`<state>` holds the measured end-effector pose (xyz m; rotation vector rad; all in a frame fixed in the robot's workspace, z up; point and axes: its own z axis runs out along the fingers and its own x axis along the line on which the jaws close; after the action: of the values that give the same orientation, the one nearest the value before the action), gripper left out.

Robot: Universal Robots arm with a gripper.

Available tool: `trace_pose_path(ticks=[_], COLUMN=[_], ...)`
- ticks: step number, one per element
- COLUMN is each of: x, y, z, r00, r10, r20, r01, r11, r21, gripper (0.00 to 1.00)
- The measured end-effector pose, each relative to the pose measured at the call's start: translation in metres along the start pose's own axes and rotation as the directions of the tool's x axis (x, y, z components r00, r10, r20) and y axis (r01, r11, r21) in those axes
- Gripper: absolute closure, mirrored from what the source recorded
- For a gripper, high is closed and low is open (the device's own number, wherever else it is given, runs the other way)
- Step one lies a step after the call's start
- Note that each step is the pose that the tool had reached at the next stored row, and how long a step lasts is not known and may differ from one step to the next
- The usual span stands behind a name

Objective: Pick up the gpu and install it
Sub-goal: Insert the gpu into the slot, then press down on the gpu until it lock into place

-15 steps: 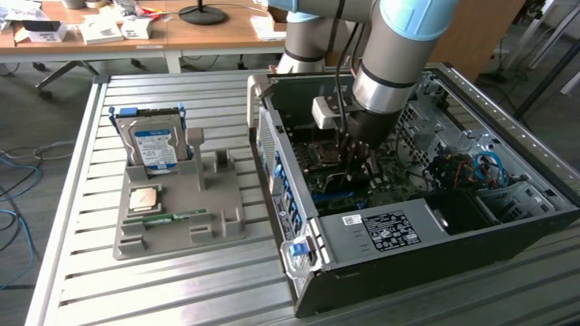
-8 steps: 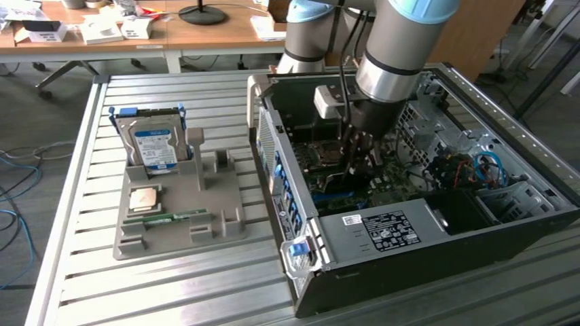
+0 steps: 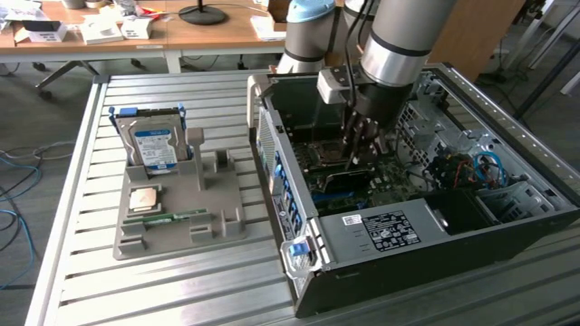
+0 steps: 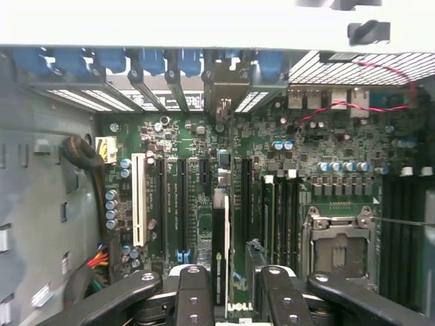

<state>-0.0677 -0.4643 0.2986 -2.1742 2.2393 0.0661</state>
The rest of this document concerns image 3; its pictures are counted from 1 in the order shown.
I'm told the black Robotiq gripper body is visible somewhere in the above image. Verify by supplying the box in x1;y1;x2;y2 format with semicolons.
351;83;415;128

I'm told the graphics card with metal bracket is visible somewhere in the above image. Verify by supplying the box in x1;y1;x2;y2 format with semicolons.
307;162;380;196

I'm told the CPU socket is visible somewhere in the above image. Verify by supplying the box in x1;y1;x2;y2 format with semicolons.
312;139;352;166

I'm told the green motherboard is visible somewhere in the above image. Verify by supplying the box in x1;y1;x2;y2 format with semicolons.
290;135;432;217

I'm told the blue expansion slot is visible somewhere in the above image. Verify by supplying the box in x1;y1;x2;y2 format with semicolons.
311;190;358;202

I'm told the grey power supply unit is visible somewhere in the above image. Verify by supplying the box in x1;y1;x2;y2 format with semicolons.
316;198;448;264

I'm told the wooden cabinet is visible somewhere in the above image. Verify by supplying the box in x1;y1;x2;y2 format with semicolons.
426;0;530;82

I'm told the white paper booklet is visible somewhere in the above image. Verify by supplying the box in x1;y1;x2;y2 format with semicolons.
251;15;287;42

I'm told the blue case latch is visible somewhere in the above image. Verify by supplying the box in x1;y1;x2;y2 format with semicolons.
288;239;315;257

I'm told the silver disk bay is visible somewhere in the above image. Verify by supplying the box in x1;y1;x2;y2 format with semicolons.
475;181;556;225

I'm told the open black PC case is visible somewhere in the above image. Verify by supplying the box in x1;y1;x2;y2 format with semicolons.
247;62;580;319

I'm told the grey plastic parts rack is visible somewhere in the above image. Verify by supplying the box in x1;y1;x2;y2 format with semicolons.
112;127;250;261

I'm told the wooden desk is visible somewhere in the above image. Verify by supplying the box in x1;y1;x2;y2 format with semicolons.
0;0;416;64

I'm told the hard disk in blue caddy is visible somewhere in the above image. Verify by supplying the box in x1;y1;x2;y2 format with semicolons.
108;103;194;176

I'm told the black round lamp base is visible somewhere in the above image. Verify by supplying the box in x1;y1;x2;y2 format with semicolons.
178;0;228;26

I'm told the green RAM stick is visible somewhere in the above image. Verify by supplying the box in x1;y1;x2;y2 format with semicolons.
123;209;211;225

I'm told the copper-topped CPU chip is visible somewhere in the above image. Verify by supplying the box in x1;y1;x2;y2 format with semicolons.
130;188;159;213

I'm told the small white labelled box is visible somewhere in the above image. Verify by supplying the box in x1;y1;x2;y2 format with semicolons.
120;18;154;40

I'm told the white box with round insert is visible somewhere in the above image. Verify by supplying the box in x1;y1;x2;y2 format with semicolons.
80;20;126;46

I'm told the white box with black lid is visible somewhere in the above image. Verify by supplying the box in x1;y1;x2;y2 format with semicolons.
22;20;70;43

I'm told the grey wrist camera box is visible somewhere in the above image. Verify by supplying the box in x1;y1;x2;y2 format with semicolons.
316;66;364;105

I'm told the red wire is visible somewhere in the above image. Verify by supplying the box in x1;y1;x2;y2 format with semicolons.
455;159;478;186

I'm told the blue wire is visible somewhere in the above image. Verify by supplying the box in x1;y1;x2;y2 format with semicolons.
474;151;510;189

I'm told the white floor cable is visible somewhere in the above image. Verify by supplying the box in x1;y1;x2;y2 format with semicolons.
0;141;76;161

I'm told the blue floor cable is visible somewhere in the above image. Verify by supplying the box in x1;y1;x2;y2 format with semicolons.
0;149;43;290

